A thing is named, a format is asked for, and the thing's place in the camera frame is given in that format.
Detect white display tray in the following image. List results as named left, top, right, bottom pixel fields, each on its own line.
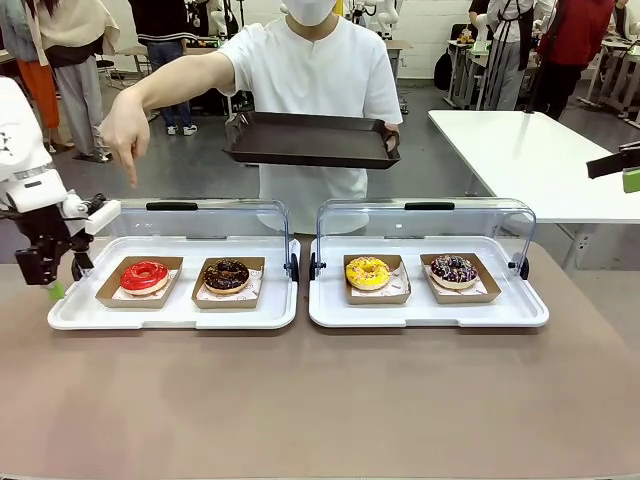
left=47, top=235, right=300, bottom=332
left=308, top=235, right=550, bottom=329

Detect person's right forearm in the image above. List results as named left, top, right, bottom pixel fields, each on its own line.
left=132, top=55, right=237, bottom=115

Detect person in white shirt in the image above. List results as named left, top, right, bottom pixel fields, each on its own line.
left=217, top=13, right=404, bottom=236

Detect dark brown serving tray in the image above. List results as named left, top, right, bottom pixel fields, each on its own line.
left=222, top=110, right=403, bottom=171

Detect chocolate donut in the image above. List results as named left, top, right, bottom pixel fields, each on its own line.
left=190, top=256, right=267, bottom=312
left=202, top=258, right=251, bottom=295

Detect dark donut with pink sprinkles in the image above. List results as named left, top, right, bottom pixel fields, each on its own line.
left=430, top=254, right=479, bottom=291

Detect black bag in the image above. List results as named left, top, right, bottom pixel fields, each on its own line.
left=432, top=48, right=454, bottom=92

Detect white side table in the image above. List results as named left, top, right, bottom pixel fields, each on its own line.
left=427, top=108, right=640, bottom=272

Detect bystander in orange skirt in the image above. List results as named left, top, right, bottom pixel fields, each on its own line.
left=0, top=0, right=62, bottom=152

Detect bystander in dark jacket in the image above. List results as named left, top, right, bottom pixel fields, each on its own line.
left=127, top=0, right=202, bottom=138

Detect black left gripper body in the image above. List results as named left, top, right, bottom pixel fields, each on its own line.
left=12, top=201, right=96, bottom=288

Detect bystander in grey apron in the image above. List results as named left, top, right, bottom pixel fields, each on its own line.
left=468, top=0, right=544, bottom=112

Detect red glazed donut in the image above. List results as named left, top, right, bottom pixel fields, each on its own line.
left=108, top=255, right=185, bottom=309
left=119, top=260, right=170, bottom=298

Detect dark sprinkled donut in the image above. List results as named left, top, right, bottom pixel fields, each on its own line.
left=419, top=251, right=503, bottom=306

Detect yellow glazed donut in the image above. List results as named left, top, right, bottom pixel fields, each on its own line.
left=342, top=253, right=413, bottom=307
left=344, top=256, right=391, bottom=292

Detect grey background desk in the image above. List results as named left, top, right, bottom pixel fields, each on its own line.
left=383, top=38, right=415, bottom=117

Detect white face mask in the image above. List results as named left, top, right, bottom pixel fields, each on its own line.
left=286, top=0, right=339, bottom=28

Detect person's right hand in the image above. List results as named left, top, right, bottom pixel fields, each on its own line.
left=99, top=88, right=152, bottom=189

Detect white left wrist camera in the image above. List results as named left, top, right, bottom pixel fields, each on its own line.
left=83, top=194, right=123, bottom=236

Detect bystander in cream top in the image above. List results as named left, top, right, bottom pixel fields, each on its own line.
left=37, top=0, right=122, bottom=164

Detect bystander in red top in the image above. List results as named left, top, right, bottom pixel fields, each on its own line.
left=528, top=0, right=617, bottom=122

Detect clear hinged display lid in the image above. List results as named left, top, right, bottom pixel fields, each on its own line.
left=309, top=198, right=538, bottom=282
left=72, top=198, right=301, bottom=283

